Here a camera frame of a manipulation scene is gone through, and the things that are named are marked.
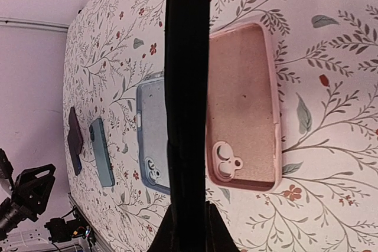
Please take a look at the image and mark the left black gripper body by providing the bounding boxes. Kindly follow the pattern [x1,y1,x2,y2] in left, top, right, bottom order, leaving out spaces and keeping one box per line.
[1,149,38,234]

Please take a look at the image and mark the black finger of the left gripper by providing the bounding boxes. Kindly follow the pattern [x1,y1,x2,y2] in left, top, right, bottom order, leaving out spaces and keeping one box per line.
[13,163,56,221]

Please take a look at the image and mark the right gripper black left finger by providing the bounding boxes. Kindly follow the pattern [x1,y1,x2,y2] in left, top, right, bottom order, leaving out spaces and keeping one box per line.
[150,205,177,252]

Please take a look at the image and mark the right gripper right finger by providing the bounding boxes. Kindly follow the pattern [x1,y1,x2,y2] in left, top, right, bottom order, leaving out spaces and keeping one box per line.
[206,201,239,252]

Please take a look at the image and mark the pink phone case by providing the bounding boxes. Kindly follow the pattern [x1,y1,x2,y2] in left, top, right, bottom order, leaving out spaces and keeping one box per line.
[206,22,282,192]

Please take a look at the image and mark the light blue phone case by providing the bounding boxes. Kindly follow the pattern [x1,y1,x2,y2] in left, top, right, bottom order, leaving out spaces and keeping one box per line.
[136,77,170,195]

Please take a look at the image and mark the black phone white case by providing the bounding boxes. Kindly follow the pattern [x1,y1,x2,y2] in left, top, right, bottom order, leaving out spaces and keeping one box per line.
[73,153,82,176]

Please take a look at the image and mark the floral patterned table mat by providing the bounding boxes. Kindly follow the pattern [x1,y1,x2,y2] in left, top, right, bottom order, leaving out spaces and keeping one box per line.
[63,0,377,251]

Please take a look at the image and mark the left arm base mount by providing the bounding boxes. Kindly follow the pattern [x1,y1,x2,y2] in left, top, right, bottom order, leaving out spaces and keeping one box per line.
[44,206,96,248]

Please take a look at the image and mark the left aluminium frame post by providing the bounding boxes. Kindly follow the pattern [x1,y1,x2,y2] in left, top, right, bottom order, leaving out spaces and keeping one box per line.
[1,17,69,32]

